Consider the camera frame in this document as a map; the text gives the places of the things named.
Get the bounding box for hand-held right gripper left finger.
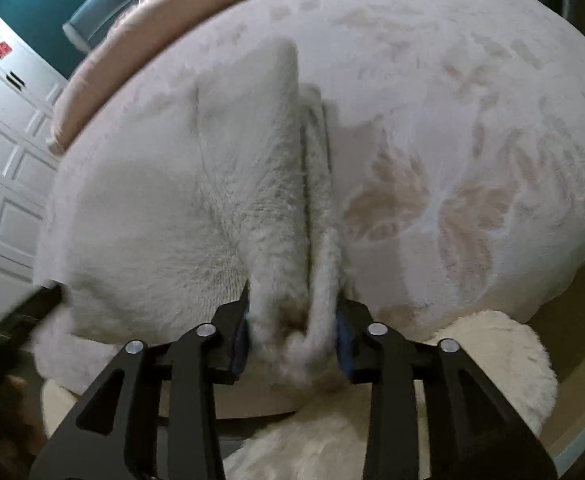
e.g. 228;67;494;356
28;280;253;480

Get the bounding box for pink quilt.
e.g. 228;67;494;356
46;0;353;157

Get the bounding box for white knit sweater black hearts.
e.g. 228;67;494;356
32;37;354;396

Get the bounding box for white fluffy rug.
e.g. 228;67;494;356
40;309;559;480

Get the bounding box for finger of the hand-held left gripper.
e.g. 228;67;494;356
0;282;64;348

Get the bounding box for cream floral plush blanket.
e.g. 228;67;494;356
32;0;585;393

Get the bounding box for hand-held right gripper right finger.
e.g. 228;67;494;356
333;300;558;480

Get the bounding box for white panelled wardrobe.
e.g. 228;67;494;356
0;9;69;343

